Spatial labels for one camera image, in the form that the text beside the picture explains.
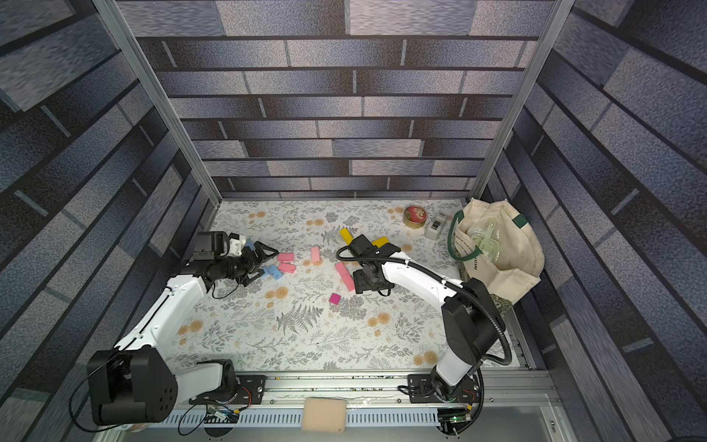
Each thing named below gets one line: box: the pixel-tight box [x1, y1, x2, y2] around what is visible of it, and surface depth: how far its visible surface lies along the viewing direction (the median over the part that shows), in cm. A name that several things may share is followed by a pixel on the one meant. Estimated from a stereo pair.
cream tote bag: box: [447, 197, 545, 305], surface depth 90 cm
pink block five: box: [335, 261, 355, 283], surface depth 99 cm
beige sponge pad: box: [301, 397, 347, 433], surface depth 71 cm
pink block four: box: [311, 246, 321, 263], surface depth 105 cm
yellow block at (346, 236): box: [338, 227, 355, 245], surface depth 111 cm
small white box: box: [424, 211, 448, 241], surface depth 109 cm
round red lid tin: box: [402, 205, 428, 229], surface depth 112 cm
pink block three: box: [337, 268, 356, 292], surface depth 97 cm
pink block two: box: [278, 262, 297, 274], surface depth 100 cm
